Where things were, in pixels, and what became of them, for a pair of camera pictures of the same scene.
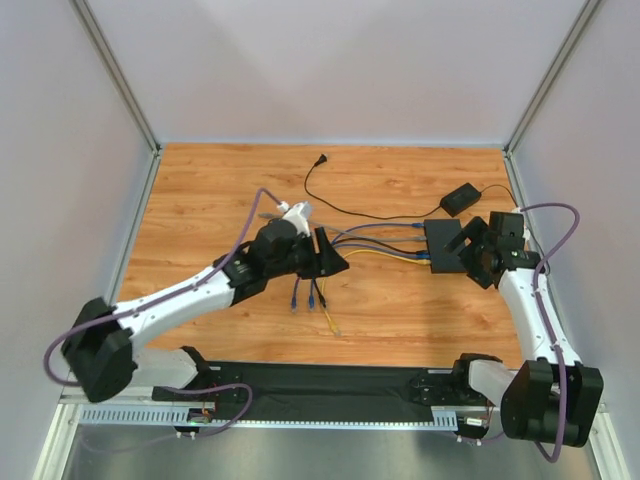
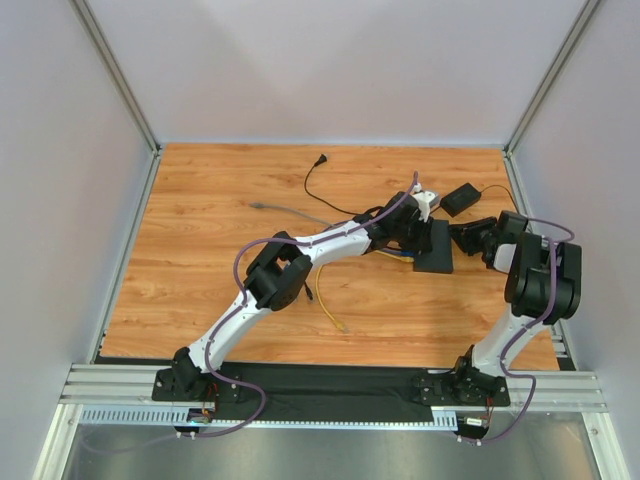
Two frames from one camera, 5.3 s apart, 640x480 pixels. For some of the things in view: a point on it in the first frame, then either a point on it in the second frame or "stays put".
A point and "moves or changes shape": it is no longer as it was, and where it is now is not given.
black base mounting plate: [325, 391] stays put
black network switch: [438, 232] moves or changes shape
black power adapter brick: [460, 199] stays put
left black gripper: [310, 255] to [425, 237]
